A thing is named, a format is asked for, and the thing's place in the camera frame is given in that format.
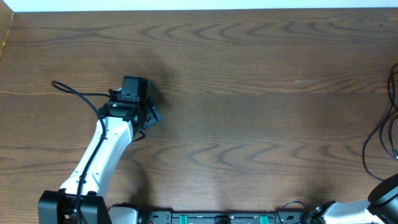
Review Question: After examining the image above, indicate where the black cable blue connector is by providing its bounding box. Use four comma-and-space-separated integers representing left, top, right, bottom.
379, 64, 397, 160

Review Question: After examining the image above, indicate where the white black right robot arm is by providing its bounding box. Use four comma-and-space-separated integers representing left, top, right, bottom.
303, 174, 397, 224

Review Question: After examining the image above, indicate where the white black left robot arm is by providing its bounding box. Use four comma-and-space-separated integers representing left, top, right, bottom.
38, 76, 162, 223

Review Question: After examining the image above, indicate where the black left camera cable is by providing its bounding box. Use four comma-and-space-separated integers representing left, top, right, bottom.
50, 80, 125, 224

